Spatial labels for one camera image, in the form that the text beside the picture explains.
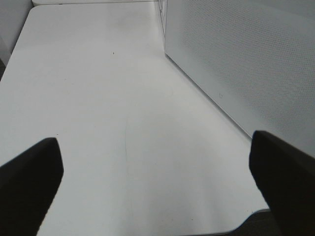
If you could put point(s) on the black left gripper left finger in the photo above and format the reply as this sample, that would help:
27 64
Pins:
28 185

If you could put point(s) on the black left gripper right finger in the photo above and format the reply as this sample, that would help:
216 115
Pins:
285 176

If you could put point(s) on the white microwave door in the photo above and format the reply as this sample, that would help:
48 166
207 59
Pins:
254 58

